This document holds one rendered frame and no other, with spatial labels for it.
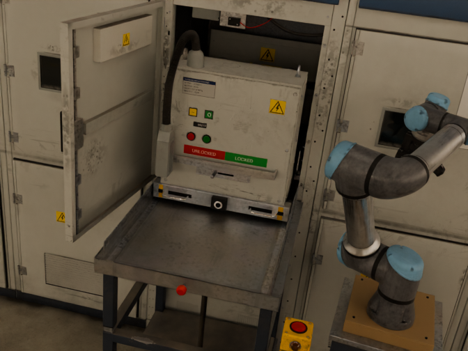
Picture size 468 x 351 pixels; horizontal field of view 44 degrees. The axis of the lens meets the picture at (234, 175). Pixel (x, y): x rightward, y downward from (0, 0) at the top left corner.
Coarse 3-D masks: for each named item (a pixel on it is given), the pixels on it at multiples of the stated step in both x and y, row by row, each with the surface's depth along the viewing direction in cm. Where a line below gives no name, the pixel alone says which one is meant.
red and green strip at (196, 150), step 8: (184, 144) 218; (184, 152) 220; (192, 152) 219; (200, 152) 218; (208, 152) 218; (216, 152) 217; (224, 152) 216; (232, 160) 217; (240, 160) 216; (248, 160) 216; (256, 160) 215; (264, 160) 214
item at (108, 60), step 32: (160, 0) 220; (64, 32) 168; (96, 32) 184; (128, 32) 200; (160, 32) 226; (64, 64) 172; (96, 64) 191; (128, 64) 211; (160, 64) 229; (64, 96) 177; (96, 96) 196; (128, 96) 217; (160, 96) 236; (64, 128) 181; (96, 128) 197; (128, 128) 222; (64, 160) 186; (96, 160) 206; (128, 160) 229; (64, 192) 191; (96, 192) 211; (128, 192) 235
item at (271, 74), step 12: (180, 60) 217; (204, 60) 220; (216, 60) 222; (228, 60) 224; (216, 72) 205; (228, 72) 208; (240, 72) 209; (252, 72) 211; (264, 72) 213; (276, 72) 214; (288, 72) 216; (300, 72) 218; (288, 84) 201; (300, 84) 203; (300, 96) 202; (300, 108) 213; (300, 120) 227; (300, 144) 263; (288, 180) 221
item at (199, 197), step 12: (156, 180) 228; (156, 192) 228; (168, 192) 227; (180, 192) 226; (192, 192) 225; (204, 192) 224; (204, 204) 226; (228, 204) 223; (240, 204) 222; (252, 204) 221; (264, 204) 220; (288, 204) 221; (288, 216) 220
